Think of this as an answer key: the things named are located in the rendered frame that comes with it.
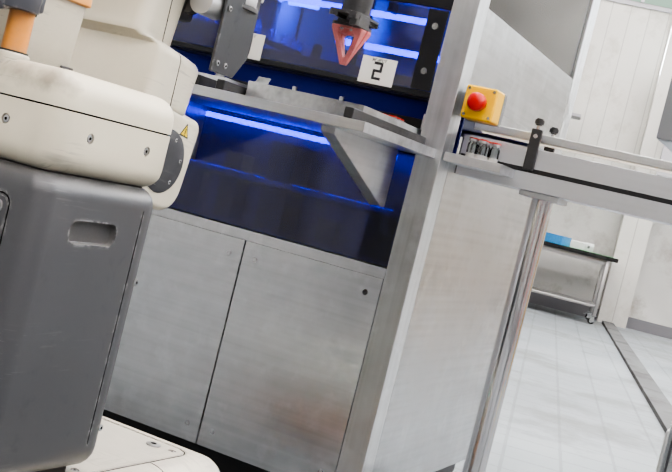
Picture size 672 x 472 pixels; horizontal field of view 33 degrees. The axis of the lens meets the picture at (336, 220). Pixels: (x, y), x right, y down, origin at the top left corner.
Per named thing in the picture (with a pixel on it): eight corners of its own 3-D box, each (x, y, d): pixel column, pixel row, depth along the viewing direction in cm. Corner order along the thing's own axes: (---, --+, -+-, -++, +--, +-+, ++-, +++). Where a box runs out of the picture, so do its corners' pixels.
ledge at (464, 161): (462, 167, 259) (464, 159, 259) (516, 180, 253) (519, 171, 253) (442, 160, 246) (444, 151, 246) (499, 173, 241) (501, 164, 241)
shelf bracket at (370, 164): (372, 204, 252) (386, 147, 252) (384, 207, 251) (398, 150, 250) (305, 189, 221) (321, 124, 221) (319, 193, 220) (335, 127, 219)
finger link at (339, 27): (367, 72, 226) (379, 26, 225) (353, 66, 219) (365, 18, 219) (337, 66, 229) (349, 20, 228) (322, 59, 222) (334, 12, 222)
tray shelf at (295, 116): (185, 102, 283) (187, 94, 283) (446, 162, 254) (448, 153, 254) (64, 64, 239) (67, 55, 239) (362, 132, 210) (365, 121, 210)
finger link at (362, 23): (362, 70, 224) (374, 23, 223) (348, 63, 217) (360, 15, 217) (332, 63, 226) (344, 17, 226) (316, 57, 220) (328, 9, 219)
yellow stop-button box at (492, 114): (469, 121, 251) (477, 89, 251) (500, 127, 248) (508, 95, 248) (458, 116, 244) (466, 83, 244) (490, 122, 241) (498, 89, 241)
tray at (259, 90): (314, 122, 262) (317, 107, 261) (418, 145, 251) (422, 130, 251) (244, 97, 230) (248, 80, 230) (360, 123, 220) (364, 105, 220)
